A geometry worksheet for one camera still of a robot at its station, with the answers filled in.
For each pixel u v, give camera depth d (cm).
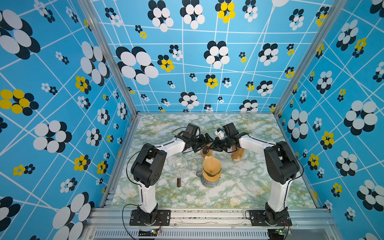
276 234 69
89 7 69
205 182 81
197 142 82
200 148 94
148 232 71
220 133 91
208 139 85
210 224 72
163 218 73
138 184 52
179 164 93
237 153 91
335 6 68
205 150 96
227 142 82
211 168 79
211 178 77
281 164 51
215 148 85
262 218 73
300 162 97
